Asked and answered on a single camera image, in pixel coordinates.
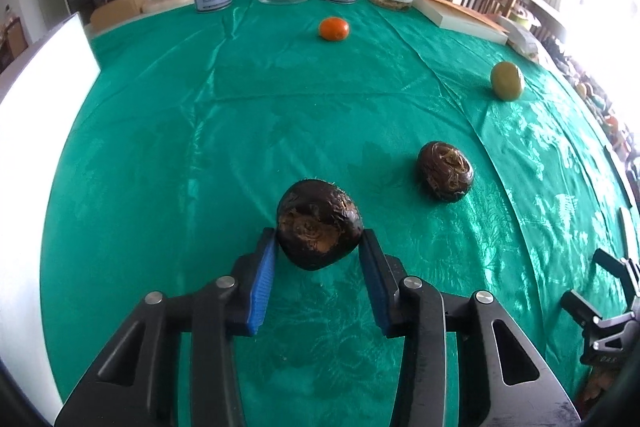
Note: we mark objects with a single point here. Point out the bright orange tangerine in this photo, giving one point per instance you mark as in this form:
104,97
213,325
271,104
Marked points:
334,29

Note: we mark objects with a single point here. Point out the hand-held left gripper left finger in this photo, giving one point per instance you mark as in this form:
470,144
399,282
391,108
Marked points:
262,287

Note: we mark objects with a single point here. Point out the flat white box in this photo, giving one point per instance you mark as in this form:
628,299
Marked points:
460,19

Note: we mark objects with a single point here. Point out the yellow green round fruit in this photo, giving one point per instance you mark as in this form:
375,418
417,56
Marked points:
507,80

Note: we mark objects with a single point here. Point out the cardboard box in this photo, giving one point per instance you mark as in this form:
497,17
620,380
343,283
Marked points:
133,1

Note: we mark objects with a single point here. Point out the dark brown wrinkled fruit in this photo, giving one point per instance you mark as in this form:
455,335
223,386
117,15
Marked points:
445,172
317,224

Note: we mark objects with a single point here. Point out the white plastic bag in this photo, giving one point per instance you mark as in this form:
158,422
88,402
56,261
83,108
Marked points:
522,42

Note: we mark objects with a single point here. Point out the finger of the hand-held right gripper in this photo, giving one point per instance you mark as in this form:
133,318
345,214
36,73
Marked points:
617,267
580,309

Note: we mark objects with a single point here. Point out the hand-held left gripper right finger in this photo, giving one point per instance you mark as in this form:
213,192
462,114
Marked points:
375,287

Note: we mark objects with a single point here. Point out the white foam board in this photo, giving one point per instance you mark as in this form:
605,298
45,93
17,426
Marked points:
35,117

